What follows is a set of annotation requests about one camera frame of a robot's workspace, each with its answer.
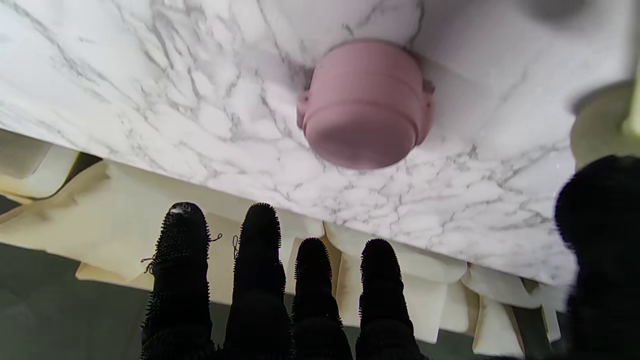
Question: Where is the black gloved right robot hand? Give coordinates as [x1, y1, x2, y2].
[140, 155, 640, 360]

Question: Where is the pink thermos lid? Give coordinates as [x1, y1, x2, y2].
[296, 40, 435, 171]

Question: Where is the sponge cup brush red handle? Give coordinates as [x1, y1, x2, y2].
[570, 70, 640, 171]

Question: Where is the cream fabric sofa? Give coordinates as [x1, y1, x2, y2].
[0, 129, 571, 358]

